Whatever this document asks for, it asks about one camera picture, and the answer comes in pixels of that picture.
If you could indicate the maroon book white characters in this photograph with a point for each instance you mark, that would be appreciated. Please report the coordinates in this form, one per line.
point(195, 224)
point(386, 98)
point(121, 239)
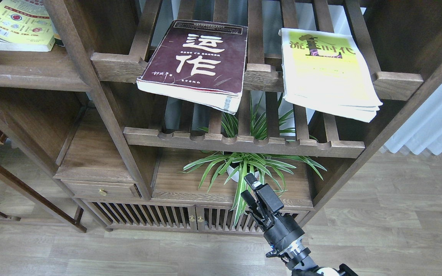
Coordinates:
point(201, 62)

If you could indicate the small colourful cover book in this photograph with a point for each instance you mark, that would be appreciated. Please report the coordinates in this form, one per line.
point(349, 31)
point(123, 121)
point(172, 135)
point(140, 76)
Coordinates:
point(25, 26)

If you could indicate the wooden furniture at left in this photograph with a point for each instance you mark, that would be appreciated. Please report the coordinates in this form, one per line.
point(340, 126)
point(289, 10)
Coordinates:
point(25, 190)

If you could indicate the green spider plant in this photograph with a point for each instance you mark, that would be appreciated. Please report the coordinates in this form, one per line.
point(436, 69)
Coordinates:
point(243, 163)

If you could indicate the brass drawer knob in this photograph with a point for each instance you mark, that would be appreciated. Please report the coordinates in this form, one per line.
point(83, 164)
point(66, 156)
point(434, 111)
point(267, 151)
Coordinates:
point(102, 192)

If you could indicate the upright book top left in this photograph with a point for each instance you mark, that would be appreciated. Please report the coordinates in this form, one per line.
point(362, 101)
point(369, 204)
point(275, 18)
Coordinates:
point(57, 38)

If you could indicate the yellow green cover book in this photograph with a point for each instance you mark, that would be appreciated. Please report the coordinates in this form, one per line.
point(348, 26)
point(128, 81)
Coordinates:
point(326, 72)

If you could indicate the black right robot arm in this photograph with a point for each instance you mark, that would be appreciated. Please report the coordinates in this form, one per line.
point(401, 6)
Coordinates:
point(307, 267)

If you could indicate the white plant pot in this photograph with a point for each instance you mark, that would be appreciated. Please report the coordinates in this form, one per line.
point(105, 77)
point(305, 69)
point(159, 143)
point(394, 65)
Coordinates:
point(236, 174)

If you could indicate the white curtain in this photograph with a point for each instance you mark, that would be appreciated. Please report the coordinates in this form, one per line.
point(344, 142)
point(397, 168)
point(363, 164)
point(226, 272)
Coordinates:
point(422, 131)

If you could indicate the dark wooden bookshelf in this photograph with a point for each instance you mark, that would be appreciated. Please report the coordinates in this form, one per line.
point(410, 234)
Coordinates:
point(77, 112)

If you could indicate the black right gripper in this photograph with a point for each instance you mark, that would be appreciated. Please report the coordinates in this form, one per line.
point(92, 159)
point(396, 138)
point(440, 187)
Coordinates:
point(282, 232)

